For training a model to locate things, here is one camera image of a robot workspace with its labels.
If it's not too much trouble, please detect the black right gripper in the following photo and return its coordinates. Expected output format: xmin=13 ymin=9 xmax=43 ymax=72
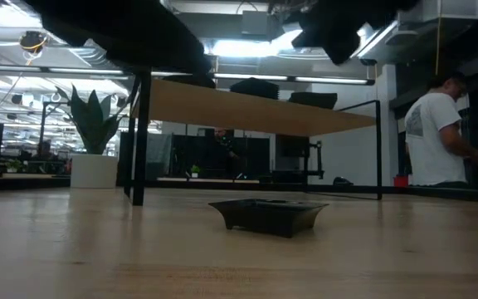
xmin=292 ymin=0 xmax=421 ymax=66

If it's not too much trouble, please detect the bright ceiling light panel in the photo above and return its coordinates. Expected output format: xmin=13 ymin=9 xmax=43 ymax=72
xmin=212 ymin=37 xmax=281 ymax=58
xmin=353 ymin=18 xmax=398 ymax=59

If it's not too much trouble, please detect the long ceiling light bar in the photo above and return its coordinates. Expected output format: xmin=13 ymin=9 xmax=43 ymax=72
xmin=0 ymin=64 xmax=375 ymax=86

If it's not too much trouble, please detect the black standing desk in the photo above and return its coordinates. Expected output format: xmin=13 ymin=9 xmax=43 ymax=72
xmin=259 ymin=140 xmax=326 ymax=184

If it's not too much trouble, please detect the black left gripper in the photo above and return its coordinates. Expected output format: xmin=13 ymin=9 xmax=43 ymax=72
xmin=110 ymin=7 xmax=213 ymax=76

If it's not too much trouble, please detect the orange hanging cable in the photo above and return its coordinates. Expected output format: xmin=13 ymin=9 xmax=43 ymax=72
xmin=434 ymin=0 xmax=443 ymax=76

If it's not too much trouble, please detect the black yellow ceiling reel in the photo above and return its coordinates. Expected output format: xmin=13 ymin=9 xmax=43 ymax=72
xmin=17 ymin=29 xmax=48 ymax=54

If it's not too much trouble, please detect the black wavy square mini plate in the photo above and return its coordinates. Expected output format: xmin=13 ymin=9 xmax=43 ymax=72
xmin=288 ymin=91 xmax=339 ymax=100
xmin=291 ymin=97 xmax=336 ymax=110

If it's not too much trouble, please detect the person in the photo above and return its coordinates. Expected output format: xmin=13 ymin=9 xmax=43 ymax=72
xmin=35 ymin=140 xmax=57 ymax=162
xmin=404 ymin=72 xmax=478 ymax=189
xmin=210 ymin=127 xmax=241 ymax=179

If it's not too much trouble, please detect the wooden shelf riser black frame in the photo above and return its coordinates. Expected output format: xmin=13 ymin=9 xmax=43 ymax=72
xmin=122 ymin=68 xmax=383 ymax=207

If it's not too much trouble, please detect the grey fabric chair back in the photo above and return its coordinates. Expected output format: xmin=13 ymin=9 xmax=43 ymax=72
xmin=145 ymin=131 xmax=173 ymax=178

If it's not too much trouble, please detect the dark round bowl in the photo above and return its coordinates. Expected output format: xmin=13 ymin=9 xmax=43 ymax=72
xmin=166 ymin=78 xmax=214 ymax=90

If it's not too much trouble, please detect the green plant in white pot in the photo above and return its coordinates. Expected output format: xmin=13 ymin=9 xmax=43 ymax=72
xmin=56 ymin=85 xmax=139 ymax=190

